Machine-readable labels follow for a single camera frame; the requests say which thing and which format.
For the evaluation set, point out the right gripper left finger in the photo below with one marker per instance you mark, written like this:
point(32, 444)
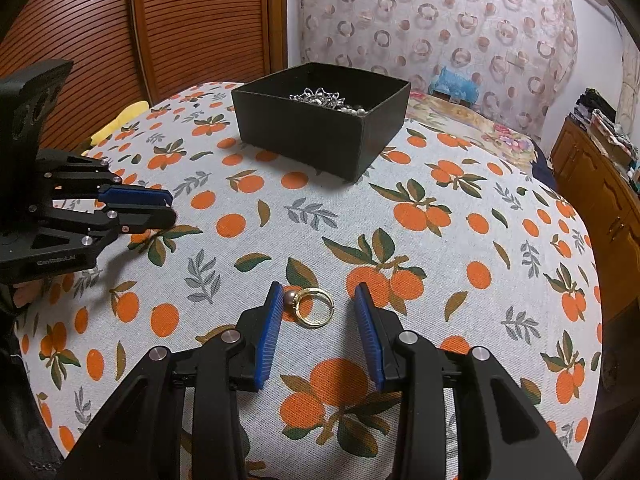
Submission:
point(137, 432)

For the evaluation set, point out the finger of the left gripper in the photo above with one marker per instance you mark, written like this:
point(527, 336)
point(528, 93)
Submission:
point(135, 194)
point(135, 219)

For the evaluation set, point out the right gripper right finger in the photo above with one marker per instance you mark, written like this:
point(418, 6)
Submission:
point(500, 434)

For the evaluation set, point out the black square jewelry box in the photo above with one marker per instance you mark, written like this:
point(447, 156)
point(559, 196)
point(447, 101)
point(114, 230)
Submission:
point(330, 141)

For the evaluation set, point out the person's left hand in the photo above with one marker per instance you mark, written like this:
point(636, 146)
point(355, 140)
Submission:
point(23, 294)

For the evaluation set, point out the yellow plush toy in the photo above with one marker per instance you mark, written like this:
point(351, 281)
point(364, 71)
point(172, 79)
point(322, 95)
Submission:
point(128, 113)

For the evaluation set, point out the brown louvered wardrobe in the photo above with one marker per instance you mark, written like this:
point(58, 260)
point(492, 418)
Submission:
point(124, 51)

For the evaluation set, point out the orange-print white cloth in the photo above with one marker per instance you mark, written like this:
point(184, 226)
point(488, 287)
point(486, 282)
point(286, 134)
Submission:
point(465, 248)

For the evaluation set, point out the dark blue bed sheet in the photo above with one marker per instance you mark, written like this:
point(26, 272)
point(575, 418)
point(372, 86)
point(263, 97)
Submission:
point(540, 169)

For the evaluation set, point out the wooden sideboard cabinet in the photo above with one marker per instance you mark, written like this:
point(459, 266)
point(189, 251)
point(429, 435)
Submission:
point(608, 206)

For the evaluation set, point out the floral bed blanket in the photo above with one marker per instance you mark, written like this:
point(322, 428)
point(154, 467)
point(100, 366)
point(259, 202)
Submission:
point(442, 116)

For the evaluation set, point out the blue plastic bag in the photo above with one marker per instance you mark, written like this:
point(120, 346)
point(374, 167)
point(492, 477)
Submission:
point(453, 86)

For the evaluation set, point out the stack of folded clothes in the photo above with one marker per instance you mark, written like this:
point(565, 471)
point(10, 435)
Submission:
point(593, 114)

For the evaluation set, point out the beige side curtain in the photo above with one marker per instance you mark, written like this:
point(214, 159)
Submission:
point(629, 91)

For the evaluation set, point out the patterned lace curtain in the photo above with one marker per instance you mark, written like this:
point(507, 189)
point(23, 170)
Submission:
point(518, 53)

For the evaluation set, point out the silver chain jewelry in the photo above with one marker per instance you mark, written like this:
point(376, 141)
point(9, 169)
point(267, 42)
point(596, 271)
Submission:
point(328, 100)

